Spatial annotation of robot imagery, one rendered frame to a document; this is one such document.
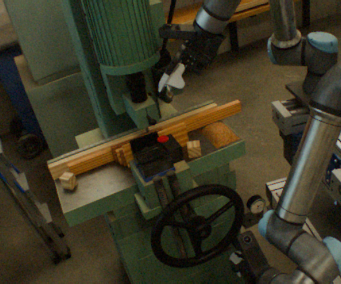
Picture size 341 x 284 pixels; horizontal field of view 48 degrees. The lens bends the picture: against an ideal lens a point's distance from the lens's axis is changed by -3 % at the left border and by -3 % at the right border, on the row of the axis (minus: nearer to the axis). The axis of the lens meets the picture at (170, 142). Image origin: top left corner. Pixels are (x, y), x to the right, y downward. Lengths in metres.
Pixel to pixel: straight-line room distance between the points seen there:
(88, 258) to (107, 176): 1.09
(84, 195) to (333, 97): 0.74
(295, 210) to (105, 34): 0.65
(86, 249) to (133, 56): 1.46
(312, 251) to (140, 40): 0.67
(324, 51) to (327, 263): 0.89
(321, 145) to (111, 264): 1.53
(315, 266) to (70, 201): 0.69
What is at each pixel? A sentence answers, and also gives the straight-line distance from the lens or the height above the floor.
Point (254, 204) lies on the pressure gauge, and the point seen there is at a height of 0.68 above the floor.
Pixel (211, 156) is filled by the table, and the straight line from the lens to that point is 1.22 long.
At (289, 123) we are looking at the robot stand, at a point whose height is 0.74.
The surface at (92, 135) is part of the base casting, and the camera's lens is 1.65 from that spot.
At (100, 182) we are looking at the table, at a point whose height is 0.90.
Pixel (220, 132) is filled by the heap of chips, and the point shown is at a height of 0.93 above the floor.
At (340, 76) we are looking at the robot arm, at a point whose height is 1.26.
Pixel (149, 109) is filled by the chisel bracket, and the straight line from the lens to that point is 1.19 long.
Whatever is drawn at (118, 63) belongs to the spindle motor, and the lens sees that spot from 1.08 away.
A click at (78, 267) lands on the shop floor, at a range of 2.24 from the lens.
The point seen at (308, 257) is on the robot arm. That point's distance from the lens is 0.92.
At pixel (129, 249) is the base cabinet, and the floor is 0.66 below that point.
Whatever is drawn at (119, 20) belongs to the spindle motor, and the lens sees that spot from 1.04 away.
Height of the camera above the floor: 1.62
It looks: 34 degrees down
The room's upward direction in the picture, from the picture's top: 12 degrees counter-clockwise
